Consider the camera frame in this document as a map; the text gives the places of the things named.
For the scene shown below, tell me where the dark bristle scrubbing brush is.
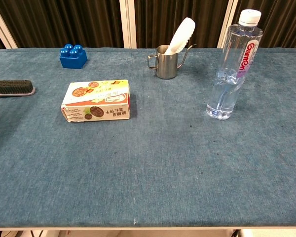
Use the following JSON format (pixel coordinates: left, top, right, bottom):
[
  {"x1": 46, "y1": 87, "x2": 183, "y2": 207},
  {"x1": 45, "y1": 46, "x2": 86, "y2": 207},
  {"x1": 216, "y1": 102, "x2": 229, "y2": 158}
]
[{"x1": 0, "y1": 79, "x2": 36, "y2": 98}]

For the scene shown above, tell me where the dark brown pleated curtain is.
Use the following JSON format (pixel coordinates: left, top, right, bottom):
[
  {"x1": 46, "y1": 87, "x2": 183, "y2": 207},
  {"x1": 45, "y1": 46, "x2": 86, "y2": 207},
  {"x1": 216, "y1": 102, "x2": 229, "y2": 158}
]
[
  {"x1": 233, "y1": 0, "x2": 296, "y2": 49},
  {"x1": 134, "y1": 0, "x2": 229, "y2": 49},
  {"x1": 0, "y1": 0, "x2": 124, "y2": 50}
]

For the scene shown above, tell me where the white frame post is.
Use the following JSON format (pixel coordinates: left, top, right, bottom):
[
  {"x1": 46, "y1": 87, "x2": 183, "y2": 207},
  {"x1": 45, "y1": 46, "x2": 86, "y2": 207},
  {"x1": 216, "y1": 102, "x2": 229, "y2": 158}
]
[
  {"x1": 119, "y1": 0, "x2": 137, "y2": 49},
  {"x1": 217, "y1": 0, "x2": 239, "y2": 49},
  {"x1": 0, "y1": 0, "x2": 18, "y2": 49}
]

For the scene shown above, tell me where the white plastic serrated tool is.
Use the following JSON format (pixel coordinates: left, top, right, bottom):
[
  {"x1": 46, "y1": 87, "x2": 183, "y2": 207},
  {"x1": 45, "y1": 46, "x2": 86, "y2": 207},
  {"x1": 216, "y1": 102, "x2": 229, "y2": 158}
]
[{"x1": 164, "y1": 17, "x2": 196, "y2": 55}]

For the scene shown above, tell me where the clear plastic water bottle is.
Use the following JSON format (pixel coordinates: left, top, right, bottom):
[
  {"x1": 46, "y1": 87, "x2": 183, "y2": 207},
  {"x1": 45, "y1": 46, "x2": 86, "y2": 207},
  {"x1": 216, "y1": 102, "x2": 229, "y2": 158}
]
[{"x1": 206, "y1": 9, "x2": 263, "y2": 121}]

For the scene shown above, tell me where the stainless steel spouted pitcher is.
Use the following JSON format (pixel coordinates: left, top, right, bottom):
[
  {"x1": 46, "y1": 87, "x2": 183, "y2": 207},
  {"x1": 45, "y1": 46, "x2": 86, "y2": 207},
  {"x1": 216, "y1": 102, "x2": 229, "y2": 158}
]
[{"x1": 147, "y1": 44, "x2": 197, "y2": 80}]

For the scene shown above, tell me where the blue toy building block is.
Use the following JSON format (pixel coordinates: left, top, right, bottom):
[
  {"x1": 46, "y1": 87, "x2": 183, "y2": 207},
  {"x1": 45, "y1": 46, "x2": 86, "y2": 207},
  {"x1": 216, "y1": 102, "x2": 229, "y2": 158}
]
[{"x1": 59, "y1": 43, "x2": 88, "y2": 69}]

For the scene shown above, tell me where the printed cardboard cookie box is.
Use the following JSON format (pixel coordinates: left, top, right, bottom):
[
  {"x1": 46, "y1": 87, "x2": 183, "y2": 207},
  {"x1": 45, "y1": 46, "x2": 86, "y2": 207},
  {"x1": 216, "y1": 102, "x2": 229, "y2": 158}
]
[{"x1": 61, "y1": 79, "x2": 131, "y2": 123}]

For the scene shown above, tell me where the blue fabric tablecloth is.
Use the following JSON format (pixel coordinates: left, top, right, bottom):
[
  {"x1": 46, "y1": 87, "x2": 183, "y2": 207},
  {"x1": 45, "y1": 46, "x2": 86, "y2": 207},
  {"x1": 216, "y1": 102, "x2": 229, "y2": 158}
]
[{"x1": 0, "y1": 47, "x2": 296, "y2": 228}]

